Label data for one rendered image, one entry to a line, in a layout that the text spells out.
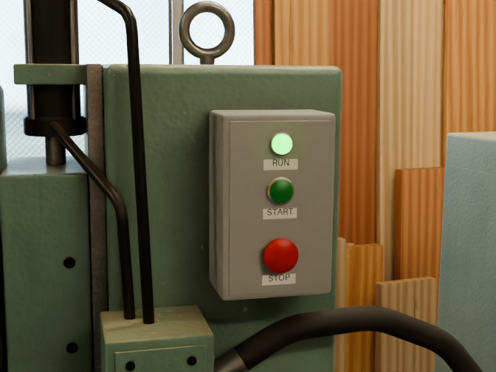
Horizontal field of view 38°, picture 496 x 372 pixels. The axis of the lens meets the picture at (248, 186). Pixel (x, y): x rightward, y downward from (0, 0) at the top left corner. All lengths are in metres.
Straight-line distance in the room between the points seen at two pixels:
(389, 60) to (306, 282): 1.68
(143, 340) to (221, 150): 0.17
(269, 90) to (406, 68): 1.66
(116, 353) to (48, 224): 0.16
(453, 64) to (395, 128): 0.28
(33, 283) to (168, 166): 0.17
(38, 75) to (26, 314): 0.22
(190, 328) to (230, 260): 0.07
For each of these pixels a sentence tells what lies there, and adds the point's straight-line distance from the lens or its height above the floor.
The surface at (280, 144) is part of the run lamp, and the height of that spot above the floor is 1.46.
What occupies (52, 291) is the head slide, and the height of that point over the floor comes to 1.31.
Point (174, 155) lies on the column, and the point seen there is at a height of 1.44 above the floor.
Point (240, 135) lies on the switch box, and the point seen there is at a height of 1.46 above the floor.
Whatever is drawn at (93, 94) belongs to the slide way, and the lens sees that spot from 0.68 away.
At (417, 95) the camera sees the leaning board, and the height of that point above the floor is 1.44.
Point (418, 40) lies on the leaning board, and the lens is 2.37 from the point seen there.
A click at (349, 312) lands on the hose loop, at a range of 0.69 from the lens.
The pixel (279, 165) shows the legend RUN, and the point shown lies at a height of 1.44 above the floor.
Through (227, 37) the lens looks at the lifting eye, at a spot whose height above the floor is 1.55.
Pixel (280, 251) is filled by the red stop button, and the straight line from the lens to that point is 0.61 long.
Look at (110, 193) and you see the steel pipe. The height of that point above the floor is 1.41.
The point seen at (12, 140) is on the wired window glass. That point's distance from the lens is 2.12.
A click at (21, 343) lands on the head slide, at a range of 0.73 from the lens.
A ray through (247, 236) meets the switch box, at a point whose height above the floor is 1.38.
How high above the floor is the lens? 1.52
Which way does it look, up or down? 9 degrees down
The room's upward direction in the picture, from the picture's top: 1 degrees clockwise
